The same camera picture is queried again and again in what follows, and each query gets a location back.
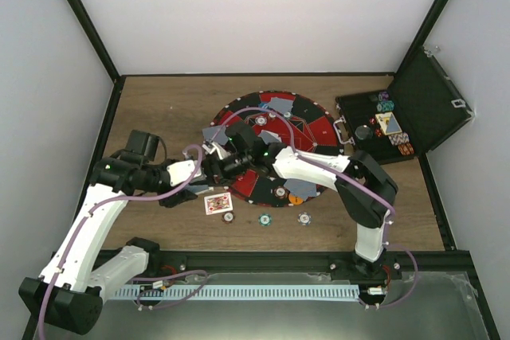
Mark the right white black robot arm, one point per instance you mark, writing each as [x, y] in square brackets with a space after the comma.
[366, 190]

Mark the black poker chip case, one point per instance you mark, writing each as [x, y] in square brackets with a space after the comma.
[427, 106]

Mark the card deck in case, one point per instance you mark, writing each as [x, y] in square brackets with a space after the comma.
[388, 123]

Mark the purple white chip stack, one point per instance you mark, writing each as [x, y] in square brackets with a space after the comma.
[304, 219]

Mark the face-down blue playing card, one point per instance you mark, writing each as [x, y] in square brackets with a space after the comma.
[213, 132]

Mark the orange chips in case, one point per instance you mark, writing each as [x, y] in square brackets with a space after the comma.
[406, 149]

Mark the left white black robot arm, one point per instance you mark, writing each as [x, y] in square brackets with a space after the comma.
[70, 292]

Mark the grey playing card deck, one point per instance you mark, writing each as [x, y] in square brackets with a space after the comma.
[198, 189]

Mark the black round puck in case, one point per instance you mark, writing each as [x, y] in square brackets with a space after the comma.
[363, 132]

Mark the round red black poker mat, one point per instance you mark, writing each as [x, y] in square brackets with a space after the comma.
[313, 129]

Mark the light blue slotted cable duct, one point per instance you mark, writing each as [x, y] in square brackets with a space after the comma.
[334, 293]

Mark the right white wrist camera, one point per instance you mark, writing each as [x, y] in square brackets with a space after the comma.
[214, 149]

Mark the orange round blind button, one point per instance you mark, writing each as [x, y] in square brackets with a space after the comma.
[294, 200]

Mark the teal chips in case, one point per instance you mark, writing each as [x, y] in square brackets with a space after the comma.
[385, 106]

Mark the green blue chip stack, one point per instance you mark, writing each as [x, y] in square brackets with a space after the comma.
[265, 219]

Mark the red black chip stack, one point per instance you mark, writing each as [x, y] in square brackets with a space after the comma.
[228, 217]

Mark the face-up queen playing card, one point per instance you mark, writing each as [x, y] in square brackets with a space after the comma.
[218, 203]

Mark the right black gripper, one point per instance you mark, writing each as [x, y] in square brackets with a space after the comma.
[223, 173]

